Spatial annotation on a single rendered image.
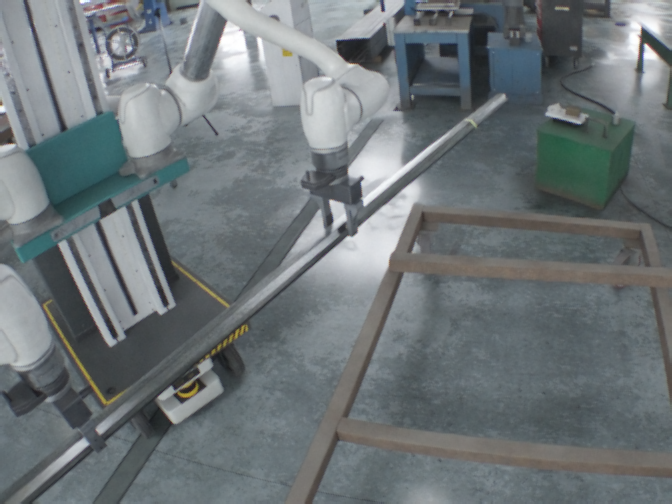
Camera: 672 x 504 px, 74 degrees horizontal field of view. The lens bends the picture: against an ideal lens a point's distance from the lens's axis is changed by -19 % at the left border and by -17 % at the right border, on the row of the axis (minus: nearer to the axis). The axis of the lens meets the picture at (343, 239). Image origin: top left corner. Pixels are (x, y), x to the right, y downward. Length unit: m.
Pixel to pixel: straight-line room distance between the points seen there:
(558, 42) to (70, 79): 5.05
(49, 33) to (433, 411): 1.90
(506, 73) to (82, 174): 3.69
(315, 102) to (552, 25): 4.89
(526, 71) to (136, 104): 3.61
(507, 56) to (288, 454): 3.67
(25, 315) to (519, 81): 4.34
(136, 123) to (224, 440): 1.21
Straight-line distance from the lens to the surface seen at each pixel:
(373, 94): 1.29
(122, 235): 2.04
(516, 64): 4.65
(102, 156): 1.83
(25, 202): 1.62
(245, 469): 1.98
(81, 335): 2.27
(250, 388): 2.22
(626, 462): 1.63
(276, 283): 1.20
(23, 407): 0.93
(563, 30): 5.92
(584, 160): 3.15
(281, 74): 5.02
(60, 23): 1.81
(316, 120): 1.18
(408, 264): 2.12
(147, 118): 1.69
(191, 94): 1.75
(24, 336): 0.84
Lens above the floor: 1.62
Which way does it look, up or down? 34 degrees down
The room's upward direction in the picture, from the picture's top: 8 degrees counter-clockwise
